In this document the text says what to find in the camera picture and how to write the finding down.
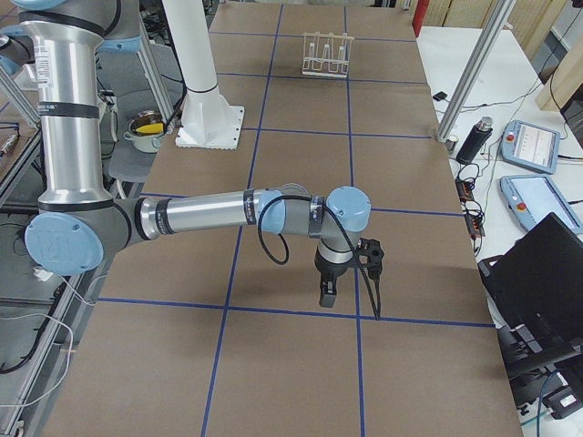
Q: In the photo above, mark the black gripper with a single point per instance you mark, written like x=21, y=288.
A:
x=328, y=271

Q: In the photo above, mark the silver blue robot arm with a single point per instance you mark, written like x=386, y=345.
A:
x=79, y=223

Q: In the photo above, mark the black laptop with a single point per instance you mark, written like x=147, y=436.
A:
x=538, y=282

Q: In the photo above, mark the black water bottle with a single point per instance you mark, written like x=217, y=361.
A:
x=476, y=138

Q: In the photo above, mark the lower blue teach pendant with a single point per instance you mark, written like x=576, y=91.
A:
x=532, y=197

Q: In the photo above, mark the blue teach pendant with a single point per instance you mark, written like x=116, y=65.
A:
x=532, y=197
x=530, y=146

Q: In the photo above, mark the small black device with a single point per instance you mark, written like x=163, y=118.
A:
x=440, y=96

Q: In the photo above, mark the white enamel pot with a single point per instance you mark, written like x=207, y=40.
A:
x=145, y=131

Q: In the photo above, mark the upper blue teach pendant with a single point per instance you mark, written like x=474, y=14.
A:
x=530, y=146

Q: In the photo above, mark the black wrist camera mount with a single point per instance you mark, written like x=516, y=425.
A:
x=371, y=250

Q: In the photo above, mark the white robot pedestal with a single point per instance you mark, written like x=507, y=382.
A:
x=208, y=120

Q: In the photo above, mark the aluminium frame post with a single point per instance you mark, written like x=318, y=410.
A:
x=483, y=47

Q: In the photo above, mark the white wire cup holder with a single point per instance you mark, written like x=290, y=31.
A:
x=326, y=55

